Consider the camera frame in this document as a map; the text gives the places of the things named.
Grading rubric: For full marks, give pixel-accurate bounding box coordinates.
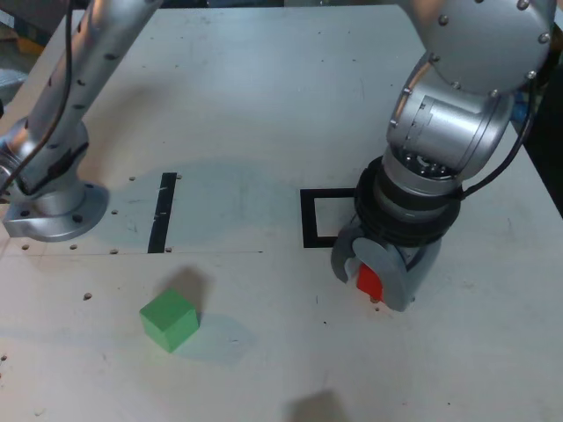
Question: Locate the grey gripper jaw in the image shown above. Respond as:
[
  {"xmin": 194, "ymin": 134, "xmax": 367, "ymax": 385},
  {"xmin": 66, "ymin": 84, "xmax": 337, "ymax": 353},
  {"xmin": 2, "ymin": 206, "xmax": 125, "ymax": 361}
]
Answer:
[
  {"xmin": 330, "ymin": 226, "xmax": 369, "ymax": 283},
  {"xmin": 354, "ymin": 236, "xmax": 442, "ymax": 314}
]

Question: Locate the red cube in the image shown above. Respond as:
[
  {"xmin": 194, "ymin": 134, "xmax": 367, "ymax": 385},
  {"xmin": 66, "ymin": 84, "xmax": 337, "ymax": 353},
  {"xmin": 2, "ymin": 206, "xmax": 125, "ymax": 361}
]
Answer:
[{"xmin": 355, "ymin": 263, "xmax": 386, "ymax": 304}]

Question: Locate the green cube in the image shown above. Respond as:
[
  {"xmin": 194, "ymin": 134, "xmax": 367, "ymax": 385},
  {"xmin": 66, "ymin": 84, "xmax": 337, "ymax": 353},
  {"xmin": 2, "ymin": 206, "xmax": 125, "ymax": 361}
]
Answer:
[{"xmin": 138, "ymin": 287, "xmax": 200, "ymax": 354}]

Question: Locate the black tape square outline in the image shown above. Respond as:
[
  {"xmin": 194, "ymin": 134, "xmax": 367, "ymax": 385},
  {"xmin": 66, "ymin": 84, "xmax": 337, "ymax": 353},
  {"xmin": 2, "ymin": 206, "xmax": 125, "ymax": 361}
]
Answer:
[{"xmin": 299, "ymin": 187, "xmax": 362, "ymax": 250}]

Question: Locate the black tape strip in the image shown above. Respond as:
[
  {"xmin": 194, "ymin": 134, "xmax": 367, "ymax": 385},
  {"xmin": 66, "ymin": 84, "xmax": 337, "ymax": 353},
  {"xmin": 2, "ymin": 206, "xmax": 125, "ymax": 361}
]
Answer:
[{"xmin": 148, "ymin": 172, "xmax": 177, "ymax": 255}]

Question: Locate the black bulky object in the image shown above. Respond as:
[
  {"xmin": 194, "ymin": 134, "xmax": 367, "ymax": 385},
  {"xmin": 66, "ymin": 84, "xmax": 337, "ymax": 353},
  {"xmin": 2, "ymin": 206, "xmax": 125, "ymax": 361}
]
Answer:
[{"xmin": 525, "ymin": 25, "xmax": 563, "ymax": 221}]

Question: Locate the blue bundle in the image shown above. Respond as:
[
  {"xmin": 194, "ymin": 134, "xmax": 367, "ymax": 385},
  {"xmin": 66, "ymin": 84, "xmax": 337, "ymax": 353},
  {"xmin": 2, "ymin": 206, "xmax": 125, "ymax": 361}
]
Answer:
[{"xmin": 512, "ymin": 90, "xmax": 536, "ymax": 124}]

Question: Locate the small tan box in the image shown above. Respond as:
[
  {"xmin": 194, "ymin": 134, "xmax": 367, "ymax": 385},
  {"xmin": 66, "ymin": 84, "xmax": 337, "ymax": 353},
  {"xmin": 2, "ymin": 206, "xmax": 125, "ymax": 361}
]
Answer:
[{"xmin": 17, "ymin": 37, "xmax": 45, "ymax": 54}]

